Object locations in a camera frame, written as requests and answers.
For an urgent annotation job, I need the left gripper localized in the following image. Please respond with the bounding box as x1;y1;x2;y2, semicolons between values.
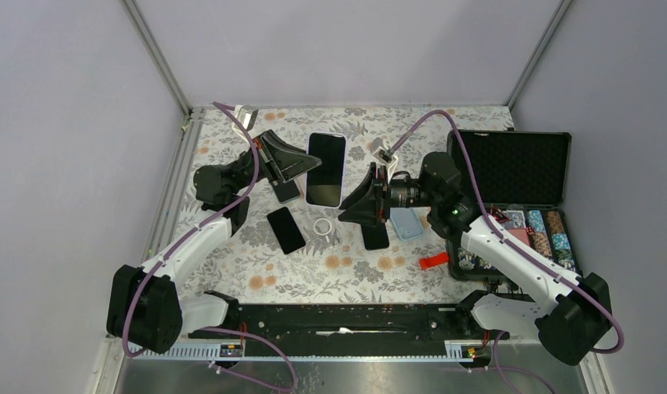
228;130;323;194

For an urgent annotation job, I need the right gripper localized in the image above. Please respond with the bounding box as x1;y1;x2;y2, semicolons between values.
338;162;439;228

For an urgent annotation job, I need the small black smartphone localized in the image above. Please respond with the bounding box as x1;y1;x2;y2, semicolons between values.
272;181;301;204

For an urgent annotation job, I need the black smartphone from blue case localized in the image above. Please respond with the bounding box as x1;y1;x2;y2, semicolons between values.
361;224;389;251

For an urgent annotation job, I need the phone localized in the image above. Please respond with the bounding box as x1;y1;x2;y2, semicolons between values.
389;208;425;241
305;132;347;208

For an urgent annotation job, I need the large black smartphone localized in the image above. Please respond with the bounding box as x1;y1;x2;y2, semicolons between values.
266;207;306;255

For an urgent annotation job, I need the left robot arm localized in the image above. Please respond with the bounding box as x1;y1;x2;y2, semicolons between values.
106;131;322;354

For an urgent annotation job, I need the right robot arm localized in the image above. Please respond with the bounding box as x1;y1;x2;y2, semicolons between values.
338;152;621;366

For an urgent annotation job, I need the black poker chip case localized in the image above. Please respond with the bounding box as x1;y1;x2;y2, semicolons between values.
447;131;582;273

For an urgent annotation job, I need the floral tablecloth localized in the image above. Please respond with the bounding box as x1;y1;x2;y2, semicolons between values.
178;106;513;304

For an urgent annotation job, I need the red plastic piece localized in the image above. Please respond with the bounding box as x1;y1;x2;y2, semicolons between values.
418;252;451;270

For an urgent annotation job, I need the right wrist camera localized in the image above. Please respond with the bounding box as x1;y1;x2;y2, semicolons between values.
370;137;398;178

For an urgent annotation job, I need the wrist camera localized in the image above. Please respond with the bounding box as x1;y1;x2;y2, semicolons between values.
370;137;398;178
233;105;259;132

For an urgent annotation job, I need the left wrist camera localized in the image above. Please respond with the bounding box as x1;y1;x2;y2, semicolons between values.
233;105;259;132

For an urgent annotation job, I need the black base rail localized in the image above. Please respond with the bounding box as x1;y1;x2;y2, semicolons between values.
189;302;512;359

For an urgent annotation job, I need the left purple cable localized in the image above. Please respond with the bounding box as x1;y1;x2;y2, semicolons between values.
121;101;297;394

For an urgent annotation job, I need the purple cable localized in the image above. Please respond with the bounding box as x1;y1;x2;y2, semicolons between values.
121;101;297;394
390;110;626;394

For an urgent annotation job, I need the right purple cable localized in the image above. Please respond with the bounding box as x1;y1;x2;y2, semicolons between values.
390;110;626;394

